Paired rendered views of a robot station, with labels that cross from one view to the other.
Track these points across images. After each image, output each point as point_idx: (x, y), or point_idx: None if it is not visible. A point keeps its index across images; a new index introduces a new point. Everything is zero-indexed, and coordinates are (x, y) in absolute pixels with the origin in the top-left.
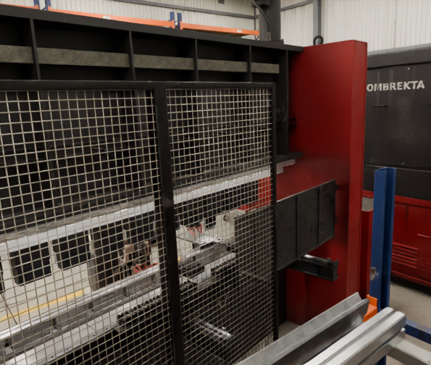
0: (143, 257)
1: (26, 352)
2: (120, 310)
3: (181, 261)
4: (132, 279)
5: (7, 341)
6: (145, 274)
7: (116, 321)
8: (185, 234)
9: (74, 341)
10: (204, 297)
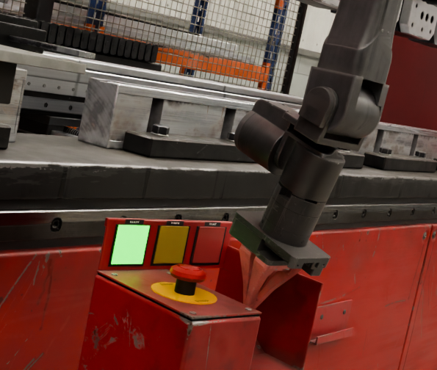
0: (262, 218)
1: (284, 95)
2: (167, 74)
3: (17, 155)
4: (189, 92)
5: (378, 153)
6: (154, 86)
7: (156, 57)
8: None
9: (218, 82)
10: None
